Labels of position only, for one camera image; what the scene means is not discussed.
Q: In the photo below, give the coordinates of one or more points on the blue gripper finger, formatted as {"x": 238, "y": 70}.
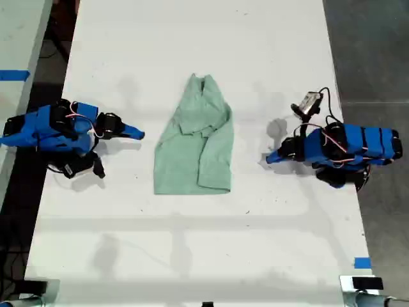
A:
{"x": 276, "y": 159}
{"x": 275, "y": 154}
{"x": 132, "y": 129}
{"x": 131, "y": 135}

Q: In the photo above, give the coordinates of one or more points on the pale green T-shirt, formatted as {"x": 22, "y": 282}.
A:
{"x": 195, "y": 144}

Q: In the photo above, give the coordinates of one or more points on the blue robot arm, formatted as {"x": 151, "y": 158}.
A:
{"x": 351, "y": 144}
{"x": 48, "y": 128}

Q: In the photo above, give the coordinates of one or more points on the long blue tape strip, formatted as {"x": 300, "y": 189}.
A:
{"x": 14, "y": 75}

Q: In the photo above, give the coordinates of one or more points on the short blue tape strip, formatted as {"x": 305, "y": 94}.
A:
{"x": 362, "y": 263}

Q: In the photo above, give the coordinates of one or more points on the small black box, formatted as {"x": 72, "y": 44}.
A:
{"x": 35, "y": 286}
{"x": 367, "y": 283}

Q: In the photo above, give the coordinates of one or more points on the metal table leg pipe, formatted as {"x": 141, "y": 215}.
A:
{"x": 377, "y": 301}
{"x": 22, "y": 302}

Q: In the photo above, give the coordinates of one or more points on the short black camera stalk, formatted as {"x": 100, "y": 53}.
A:
{"x": 303, "y": 121}
{"x": 97, "y": 164}

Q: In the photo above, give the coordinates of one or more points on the silver and black camera box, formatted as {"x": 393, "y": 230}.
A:
{"x": 309, "y": 102}

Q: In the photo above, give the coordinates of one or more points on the black camera box with label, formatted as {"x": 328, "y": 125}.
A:
{"x": 76, "y": 168}

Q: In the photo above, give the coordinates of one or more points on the white corner bracket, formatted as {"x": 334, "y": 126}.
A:
{"x": 345, "y": 283}
{"x": 53, "y": 288}

